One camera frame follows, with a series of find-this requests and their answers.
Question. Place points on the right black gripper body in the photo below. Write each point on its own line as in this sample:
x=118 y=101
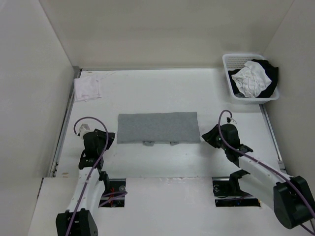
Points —
x=214 y=138

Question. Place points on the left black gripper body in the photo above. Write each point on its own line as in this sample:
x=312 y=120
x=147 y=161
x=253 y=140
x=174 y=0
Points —
x=102 y=140

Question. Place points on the grey tank top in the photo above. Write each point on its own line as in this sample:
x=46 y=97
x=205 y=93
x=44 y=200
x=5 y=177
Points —
x=158 y=128

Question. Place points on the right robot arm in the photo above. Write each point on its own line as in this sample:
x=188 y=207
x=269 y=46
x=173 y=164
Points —
x=289 y=197

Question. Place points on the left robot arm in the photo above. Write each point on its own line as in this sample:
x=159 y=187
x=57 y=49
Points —
x=78 y=218

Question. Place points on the folded white tank top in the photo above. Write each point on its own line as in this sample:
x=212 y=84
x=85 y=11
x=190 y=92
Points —
x=86 y=88

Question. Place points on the white tank top in basket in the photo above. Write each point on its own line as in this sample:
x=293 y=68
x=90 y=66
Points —
x=249 y=81

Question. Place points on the black tank top in basket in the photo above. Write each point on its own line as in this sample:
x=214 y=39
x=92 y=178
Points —
x=273 y=74

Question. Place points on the white plastic laundry basket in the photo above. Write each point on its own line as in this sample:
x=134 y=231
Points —
x=235 y=61

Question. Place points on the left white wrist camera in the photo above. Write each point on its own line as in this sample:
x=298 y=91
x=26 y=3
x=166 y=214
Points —
x=84 y=129

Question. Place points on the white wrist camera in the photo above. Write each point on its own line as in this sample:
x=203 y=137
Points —
x=231 y=120
x=84 y=129

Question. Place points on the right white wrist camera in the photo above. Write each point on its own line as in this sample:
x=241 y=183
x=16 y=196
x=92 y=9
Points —
x=231 y=120

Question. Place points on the left metal table rail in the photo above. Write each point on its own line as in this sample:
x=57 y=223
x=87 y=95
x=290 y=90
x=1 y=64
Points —
x=63 y=130

